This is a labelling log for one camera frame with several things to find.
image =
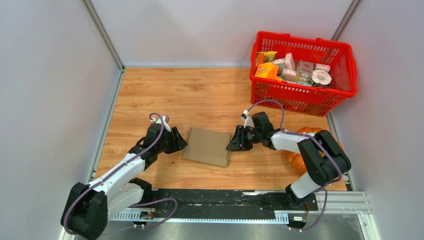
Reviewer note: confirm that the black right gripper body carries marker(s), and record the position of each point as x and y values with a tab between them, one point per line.
251	137

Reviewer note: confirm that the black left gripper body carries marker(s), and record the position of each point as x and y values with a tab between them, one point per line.
168	144

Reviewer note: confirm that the brown cardboard paper box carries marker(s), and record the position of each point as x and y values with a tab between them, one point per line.
207	146

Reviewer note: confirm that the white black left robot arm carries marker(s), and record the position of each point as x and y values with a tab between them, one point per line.
109	182

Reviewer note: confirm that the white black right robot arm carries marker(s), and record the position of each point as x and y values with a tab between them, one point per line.
324	159

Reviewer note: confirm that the orange snack box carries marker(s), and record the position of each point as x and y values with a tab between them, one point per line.
267	70

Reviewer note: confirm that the white pink carton box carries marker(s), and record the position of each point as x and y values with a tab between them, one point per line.
289	62

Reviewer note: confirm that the orange pumpkin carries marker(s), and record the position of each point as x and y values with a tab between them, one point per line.
295	159

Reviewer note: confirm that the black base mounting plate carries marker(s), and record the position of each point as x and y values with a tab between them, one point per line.
218	205

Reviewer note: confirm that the red plastic shopping basket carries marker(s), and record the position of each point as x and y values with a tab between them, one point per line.
316	101

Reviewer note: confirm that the yellow snack bag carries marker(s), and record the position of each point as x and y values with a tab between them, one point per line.
265	57

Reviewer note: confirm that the white round tape roll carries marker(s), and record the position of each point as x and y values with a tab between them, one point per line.
321	77

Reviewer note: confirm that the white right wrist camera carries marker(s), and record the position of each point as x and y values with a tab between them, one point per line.
248	122

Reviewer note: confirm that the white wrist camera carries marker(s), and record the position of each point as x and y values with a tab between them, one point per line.
163	120
248	122

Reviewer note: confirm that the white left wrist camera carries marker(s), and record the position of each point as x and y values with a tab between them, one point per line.
163	120

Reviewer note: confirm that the aluminium frame rail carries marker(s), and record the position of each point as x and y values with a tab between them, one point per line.
327	210

